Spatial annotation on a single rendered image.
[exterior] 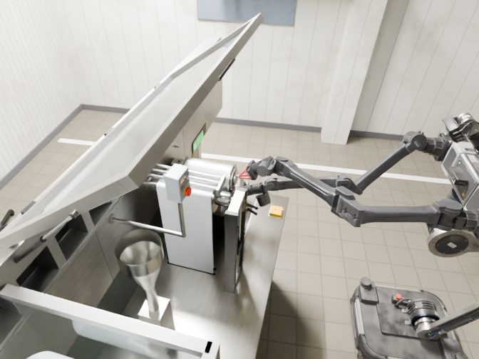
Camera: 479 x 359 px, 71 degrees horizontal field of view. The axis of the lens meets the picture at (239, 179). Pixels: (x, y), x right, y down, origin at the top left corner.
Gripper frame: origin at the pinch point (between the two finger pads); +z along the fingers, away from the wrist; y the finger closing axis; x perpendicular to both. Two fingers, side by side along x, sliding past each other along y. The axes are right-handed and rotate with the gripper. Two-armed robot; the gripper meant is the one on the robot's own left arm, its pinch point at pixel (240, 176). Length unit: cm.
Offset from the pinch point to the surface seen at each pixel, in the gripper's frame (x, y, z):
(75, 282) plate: 25, -80, 26
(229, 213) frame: 6.8, -43.2, -13.7
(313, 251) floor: -128, 77, 36
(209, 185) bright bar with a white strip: 15.1, -30.0, -4.5
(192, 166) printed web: 17.8, -3.5, 17.2
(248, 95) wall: -18, 262, 84
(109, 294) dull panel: 6, -67, 42
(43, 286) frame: 34, -89, 21
